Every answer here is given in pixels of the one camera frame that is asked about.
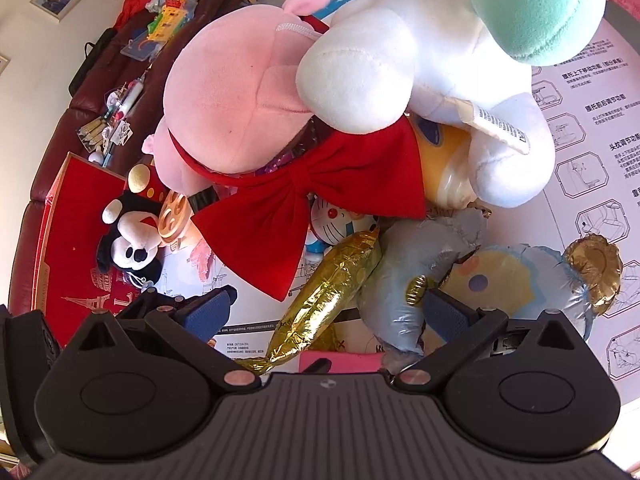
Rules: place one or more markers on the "yellow orange plastic toy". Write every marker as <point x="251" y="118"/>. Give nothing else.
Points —
<point x="440" y="170"/>

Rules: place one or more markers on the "gold foil balloon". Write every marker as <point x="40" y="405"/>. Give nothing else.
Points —
<point x="320" y="300"/>

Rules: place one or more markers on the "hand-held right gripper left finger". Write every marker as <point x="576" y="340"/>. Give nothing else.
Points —
<point x="210" y="310"/>

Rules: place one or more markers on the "colourful toy block set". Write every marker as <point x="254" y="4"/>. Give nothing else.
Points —
<point x="167" y="17"/>

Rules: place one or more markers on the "white toy tube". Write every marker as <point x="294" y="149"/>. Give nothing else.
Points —
<point x="130" y="96"/>

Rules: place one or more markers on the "black bag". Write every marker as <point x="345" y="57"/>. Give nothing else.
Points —
<point x="92" y="60"/>

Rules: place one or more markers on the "pale blue foil balloon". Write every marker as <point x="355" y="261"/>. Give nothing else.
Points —
<point x="400" y="270"/>

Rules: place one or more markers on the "framed blue picture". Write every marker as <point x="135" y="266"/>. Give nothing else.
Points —
<point x="3" y="62"/>

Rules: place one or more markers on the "red cloth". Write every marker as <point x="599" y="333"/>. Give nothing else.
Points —
<point x="137" y="5"/>

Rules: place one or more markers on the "framed portrait picture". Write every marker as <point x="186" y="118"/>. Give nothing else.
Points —
<point x="56" y="0"/>

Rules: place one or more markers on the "red cardboard box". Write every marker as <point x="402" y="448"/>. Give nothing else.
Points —
<point x="70" y="240"/>

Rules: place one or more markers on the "maroon leather sofa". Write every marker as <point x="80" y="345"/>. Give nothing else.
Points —
<point x="50" y="160"/>

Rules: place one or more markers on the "blue cat toy figure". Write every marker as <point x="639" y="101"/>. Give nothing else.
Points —
<point x="335" y="220"/>

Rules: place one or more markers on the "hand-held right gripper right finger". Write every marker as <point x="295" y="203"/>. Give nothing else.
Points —
<point x="445" y="312"/>

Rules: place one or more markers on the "peach plastic toy reel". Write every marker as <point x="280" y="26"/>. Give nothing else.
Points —
<point x="175" y="217"/>

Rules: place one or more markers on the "white plush toy teal feet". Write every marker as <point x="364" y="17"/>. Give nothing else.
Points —
<point x="380" y="60"/>

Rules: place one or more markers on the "pink plush pig red bow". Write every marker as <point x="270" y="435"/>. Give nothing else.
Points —
<point x="220" y="110"/>

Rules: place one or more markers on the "black white mouse plush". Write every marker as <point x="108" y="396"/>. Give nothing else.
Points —
<point x="127" y="250"/>

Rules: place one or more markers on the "clear plastic box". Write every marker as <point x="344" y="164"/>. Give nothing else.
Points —
<point x="140" y="47"/>

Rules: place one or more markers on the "pink flat plastic item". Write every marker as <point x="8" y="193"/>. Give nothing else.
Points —
<point x="350" y="362"/>

